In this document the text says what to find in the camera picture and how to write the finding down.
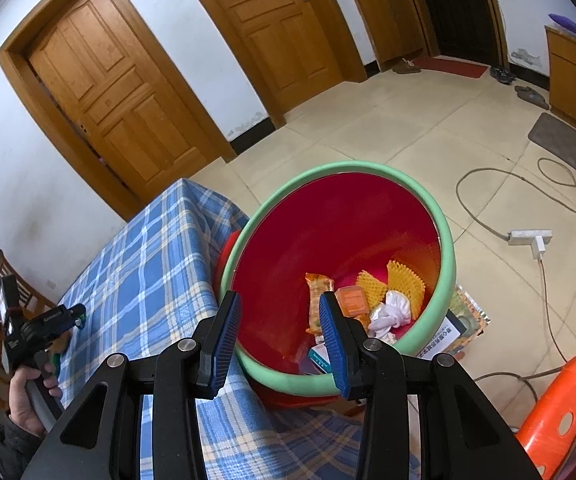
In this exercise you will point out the grey floor mat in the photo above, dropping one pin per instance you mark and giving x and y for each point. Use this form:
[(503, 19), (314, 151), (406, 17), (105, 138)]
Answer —
[(563, 145)]

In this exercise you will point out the white and teal box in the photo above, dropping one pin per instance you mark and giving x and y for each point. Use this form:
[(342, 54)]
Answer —
[(318, 357)]

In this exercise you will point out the red door mat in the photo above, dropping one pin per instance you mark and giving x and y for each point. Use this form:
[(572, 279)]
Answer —
[(450, 66)]

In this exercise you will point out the white plug adapter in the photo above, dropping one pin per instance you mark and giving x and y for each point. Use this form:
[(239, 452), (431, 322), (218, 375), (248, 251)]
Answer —
[(540, 249)]

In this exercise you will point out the dark shoes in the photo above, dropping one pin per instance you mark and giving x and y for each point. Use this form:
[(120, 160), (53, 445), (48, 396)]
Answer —
[(503, 75)]

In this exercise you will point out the orange plastic stool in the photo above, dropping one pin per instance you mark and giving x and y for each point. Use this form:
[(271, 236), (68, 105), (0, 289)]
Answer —
[(558, 410)]

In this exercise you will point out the red bin with green rim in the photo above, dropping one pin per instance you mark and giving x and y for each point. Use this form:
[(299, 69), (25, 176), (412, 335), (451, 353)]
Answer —
[(348, 220)]

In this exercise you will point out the red plastic basin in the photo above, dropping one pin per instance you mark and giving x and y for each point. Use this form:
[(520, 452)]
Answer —
[(283, 399)]

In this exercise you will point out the wooden panel door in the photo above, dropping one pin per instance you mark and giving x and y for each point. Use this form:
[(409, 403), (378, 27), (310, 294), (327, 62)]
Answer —
[(278, 25), (107, 85)]

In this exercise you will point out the purple cloth item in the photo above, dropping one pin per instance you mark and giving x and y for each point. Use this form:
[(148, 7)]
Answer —
[(568, 22)]

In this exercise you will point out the small wooden cabinet door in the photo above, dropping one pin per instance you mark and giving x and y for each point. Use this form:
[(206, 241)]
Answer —
[(388, 20)]

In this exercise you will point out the grey slippers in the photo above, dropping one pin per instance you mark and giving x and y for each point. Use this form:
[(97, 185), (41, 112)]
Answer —
[(533, 96)]

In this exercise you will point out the person's left hand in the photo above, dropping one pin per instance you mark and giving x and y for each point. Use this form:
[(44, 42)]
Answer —
[(22, 405)]

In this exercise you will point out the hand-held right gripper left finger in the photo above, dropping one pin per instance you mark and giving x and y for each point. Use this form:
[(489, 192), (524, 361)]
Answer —
[(222, 345)]

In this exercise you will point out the stack of printed books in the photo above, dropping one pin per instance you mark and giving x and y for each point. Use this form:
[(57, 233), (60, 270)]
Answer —
[(460, 327)]

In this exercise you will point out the blue plaid tablecloth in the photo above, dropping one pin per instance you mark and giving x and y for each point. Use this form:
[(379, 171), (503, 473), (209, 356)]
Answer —
[(142, 270)]

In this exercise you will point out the orange snack packet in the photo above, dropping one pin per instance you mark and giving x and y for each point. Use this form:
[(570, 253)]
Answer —
[(315, 305)]

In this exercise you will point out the orange cardboard box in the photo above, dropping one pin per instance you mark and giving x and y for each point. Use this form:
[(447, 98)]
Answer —
[(354, 301)]

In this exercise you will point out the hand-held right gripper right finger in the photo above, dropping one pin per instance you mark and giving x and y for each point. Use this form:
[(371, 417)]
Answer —
[(333, 345)]

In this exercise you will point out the dark entrance door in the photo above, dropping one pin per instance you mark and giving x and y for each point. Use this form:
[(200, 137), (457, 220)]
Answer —
[(458, 5)]

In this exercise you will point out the white power strip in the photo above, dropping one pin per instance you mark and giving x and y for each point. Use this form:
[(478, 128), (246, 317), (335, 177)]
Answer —
[(528, 236)]

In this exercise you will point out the brown shoes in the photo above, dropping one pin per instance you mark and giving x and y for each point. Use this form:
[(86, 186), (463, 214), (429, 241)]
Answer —
[(407, 66)]

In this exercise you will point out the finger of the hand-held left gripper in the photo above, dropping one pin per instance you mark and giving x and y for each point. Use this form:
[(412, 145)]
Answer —
[(71, 313)]

